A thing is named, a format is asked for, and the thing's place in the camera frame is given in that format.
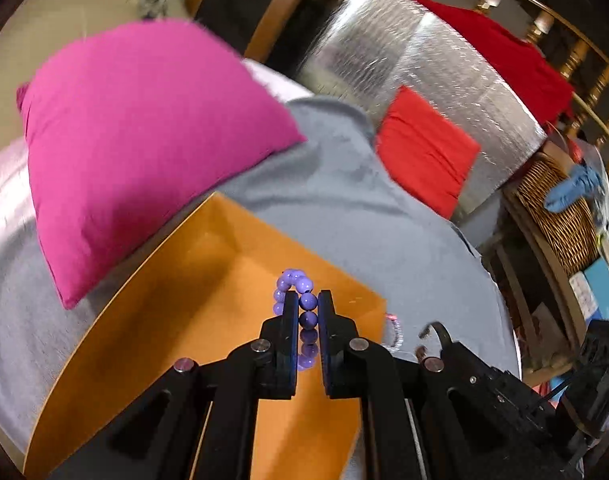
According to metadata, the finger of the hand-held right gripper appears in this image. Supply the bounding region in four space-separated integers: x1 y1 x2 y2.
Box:
421 321 455 361

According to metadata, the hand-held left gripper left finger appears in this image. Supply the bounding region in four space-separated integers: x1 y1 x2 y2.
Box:
48 290 300 480

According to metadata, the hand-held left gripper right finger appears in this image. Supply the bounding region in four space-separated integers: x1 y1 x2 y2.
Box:
318 290 485 480

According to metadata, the purple bead bracelet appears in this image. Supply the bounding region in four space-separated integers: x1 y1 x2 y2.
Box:
273 268 319 372

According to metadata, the orange cardboard box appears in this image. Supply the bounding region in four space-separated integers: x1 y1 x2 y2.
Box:
23 191 388 480

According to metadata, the wooden shelf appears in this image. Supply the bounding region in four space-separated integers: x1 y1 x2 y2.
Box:
482 157 608 388

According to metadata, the grey blanket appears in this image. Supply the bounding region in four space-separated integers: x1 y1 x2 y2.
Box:
0 95 523 466

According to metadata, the blue cardboard box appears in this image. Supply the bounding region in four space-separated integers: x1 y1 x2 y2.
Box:
569 257 609 321

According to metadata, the wicker basket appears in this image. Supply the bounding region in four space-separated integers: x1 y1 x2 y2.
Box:
513 152 604 277

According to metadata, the red cushion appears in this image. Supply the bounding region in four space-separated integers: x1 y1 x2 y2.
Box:
376 85 482 220

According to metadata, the blue cloth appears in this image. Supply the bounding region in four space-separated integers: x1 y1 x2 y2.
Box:
543 162 604 214

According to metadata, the magenta pillow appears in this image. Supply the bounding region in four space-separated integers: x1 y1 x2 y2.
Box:
16 17 308 310

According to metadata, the silver foil insulation mat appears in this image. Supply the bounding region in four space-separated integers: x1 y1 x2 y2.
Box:
293 0 549 222

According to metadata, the red cloth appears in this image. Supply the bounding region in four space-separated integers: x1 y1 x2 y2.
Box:
413 0 576 125

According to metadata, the gold metal railing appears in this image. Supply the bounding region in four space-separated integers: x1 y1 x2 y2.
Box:
405 0 609 173

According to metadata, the wooden chair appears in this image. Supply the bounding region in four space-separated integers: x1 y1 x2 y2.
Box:
186 0 316 62

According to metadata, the clear bead bracelet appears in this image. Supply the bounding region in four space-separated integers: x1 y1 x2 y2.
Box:
383 311 404 353

